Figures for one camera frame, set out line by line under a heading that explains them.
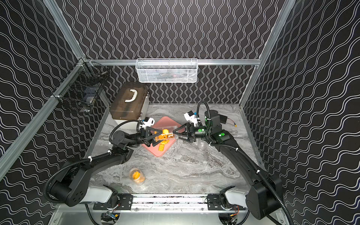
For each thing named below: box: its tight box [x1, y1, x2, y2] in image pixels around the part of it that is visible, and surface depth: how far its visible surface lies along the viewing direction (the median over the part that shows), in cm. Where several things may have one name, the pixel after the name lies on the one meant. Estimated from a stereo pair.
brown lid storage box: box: [109, 82, 149, 121], surface depth 102 cm
